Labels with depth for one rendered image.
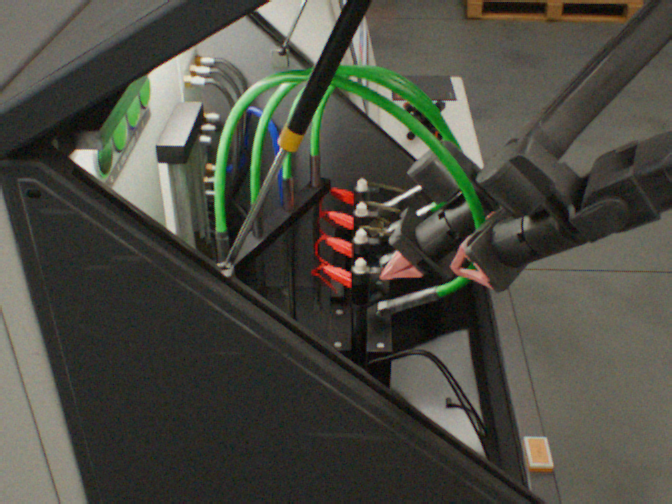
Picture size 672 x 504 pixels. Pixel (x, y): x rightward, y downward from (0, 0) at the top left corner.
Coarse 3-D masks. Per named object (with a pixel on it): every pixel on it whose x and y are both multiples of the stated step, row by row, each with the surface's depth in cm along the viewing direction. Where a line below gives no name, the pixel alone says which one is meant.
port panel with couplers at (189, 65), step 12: (192, 48) 126; (180, 60) 118; (192, 60) 126; (204, 60) 128; (180, 72) 118; (192, 72) 124; (204, 72) 124; (180, 84) 119; (192, 84) 121; (192, 96) 127; (204, 120) 134; (216, 120) 134; (204, 132) 137; (204, 144) 126; (204, 156) 137; (204, 168) 138; (204, 180) 135
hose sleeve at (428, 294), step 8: (432, 288) 102; (408, 296) 104; (416, 296) 103; (424, 296) 102; (432, 296) 101; (392, 304) 105; (400, 304) 104; (408, 304) 104; (416, 304) 103; (392, 312) 106
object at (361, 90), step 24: (288, 72) 94; (360, 96) 91; (408, 120) 90; (432, 144) 90; (216, 168) 106; (456, 168) 91; (216, 192) 108; (216, 216) 111; (480, 216) 93; (456, 288) 99
